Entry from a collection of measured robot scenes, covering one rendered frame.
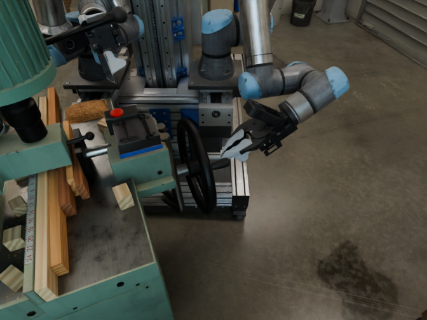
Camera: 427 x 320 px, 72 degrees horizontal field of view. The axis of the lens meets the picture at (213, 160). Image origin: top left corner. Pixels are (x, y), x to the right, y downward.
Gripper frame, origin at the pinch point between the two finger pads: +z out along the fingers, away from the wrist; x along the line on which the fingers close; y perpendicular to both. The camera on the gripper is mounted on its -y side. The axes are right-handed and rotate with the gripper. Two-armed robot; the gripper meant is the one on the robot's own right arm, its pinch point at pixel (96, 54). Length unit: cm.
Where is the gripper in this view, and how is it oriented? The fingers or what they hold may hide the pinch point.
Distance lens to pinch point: 75.9
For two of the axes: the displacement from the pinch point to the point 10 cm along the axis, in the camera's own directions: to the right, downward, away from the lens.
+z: 3.7, 6.5, -6.7
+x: 1.6, 6.6, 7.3
